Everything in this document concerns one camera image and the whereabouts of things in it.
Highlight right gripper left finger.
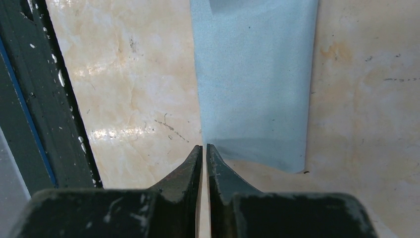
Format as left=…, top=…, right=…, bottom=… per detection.
left=9, top=145, right=203, bottom=238

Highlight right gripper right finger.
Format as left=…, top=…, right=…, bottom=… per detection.
left=206, top=144, right=377, bottom=238

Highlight light blue cleaning cloth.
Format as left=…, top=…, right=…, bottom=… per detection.
left=190, top=0, right=318, bottom=173

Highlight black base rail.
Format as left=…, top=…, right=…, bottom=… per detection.
left=0, top=0, right=103, bottom=194

